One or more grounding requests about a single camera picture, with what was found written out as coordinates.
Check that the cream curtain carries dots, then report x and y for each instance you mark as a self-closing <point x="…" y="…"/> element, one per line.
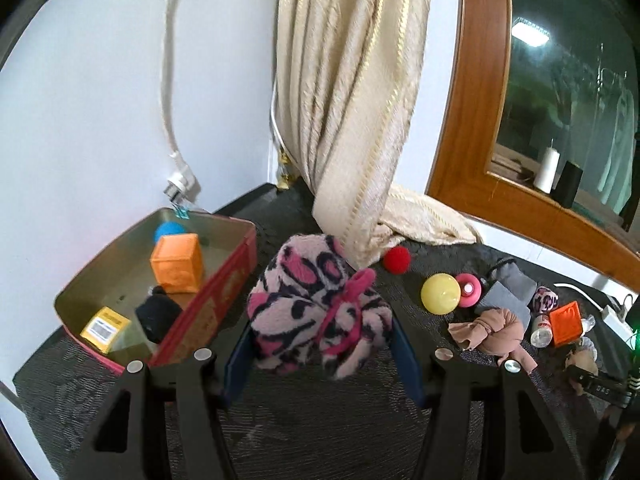
<point x="350" y="110"/>

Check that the grey sock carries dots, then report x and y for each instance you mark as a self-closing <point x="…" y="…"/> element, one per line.
<point x="507" y="290"/>

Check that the black rolled sock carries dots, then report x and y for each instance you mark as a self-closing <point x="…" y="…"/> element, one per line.
<point x="157" y="315"/>

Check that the yellow ball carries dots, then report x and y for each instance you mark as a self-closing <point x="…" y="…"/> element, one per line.
<point x="440" y="294"/>

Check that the yellow small box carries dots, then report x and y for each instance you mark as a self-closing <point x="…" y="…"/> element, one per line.
<point x="104" y="329"/>

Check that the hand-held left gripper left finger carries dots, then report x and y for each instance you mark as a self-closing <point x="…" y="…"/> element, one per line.
<point x="236" y="370"/>

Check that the pink leopard fuzzy sock bundle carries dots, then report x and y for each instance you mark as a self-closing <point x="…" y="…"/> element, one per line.
<point x="310" y="305"/>

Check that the white thread spool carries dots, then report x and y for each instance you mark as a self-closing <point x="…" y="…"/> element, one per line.
<point x="546" y="170"/>

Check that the brass curtain holdback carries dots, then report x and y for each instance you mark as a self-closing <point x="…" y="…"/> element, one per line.
<point x="283" y="170"/>

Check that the white power strip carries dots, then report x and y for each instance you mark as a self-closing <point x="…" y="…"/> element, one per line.
<point x="617" y="317"/>

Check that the small clear bottle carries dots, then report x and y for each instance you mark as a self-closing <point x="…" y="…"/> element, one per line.
<point x="541" y="331"/>

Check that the red cardboard box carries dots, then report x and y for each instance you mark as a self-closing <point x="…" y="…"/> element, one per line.
<point x="210" y="305"/>

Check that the wooden window frame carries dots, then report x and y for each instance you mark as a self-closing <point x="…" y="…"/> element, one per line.
<point x="480" y="110"/>

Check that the small orange cube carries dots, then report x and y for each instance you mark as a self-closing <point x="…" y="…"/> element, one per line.
<point x="566" y="322"/>

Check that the blue ball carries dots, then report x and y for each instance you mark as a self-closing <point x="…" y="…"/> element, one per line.
<point x="167" y="232"/>

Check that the orange soft cube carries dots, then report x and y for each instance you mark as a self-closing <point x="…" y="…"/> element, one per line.
<point x="178" y="265"/>

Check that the tan knotted stocking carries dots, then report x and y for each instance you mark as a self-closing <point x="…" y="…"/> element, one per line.
<point x="492" y="332"/>

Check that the pink round toy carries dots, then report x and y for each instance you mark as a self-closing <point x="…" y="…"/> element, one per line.
<point x="469" y="290"/>

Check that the red pompom ball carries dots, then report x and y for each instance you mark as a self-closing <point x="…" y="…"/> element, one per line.
<point x="397" y="259"/>

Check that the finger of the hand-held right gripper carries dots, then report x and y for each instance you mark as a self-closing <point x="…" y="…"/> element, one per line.
<point x="597" y="387"/>

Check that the small pink leopard sock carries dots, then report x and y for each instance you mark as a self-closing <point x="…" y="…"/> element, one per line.
<point x="545" y="301"/>

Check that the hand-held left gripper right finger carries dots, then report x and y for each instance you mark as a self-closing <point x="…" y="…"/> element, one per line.
<point x="407" y="365"/>

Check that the white wall plug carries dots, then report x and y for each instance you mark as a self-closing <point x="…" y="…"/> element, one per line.
<point x="181" y="182"/>

